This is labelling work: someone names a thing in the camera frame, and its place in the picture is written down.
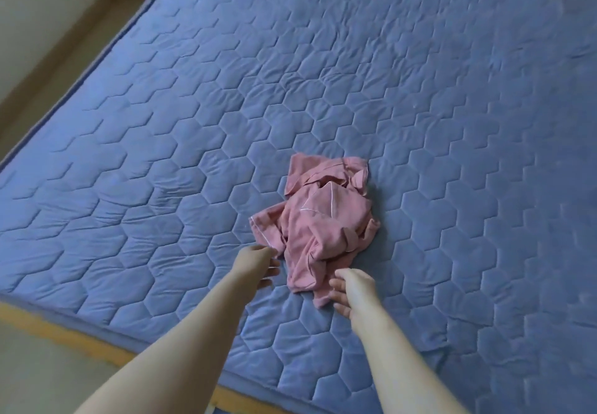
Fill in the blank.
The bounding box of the person's left hand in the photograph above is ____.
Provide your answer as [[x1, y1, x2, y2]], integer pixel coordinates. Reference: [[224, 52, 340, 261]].
[[226, 242, 283, 291]]

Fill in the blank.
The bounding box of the person's right hand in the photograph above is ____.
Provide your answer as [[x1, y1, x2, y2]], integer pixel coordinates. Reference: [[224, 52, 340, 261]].
[[327, 267, 384, 331]]

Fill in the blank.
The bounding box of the pink pajama shirt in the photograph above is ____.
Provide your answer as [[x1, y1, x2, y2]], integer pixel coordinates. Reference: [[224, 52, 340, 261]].
[[248, 152, 382, 310]]

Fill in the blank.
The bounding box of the blue quilted mattress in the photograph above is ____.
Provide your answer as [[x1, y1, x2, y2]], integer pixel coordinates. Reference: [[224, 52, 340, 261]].
[[0, 0, 597, 414]]

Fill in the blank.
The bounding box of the person's left forearm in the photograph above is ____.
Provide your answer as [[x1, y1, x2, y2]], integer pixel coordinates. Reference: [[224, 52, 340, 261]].
[[73, 274, 255, 414]]

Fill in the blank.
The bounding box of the person's right forearm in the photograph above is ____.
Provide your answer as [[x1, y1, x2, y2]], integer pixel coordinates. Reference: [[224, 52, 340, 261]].
[[349, 306, 470, 414]]

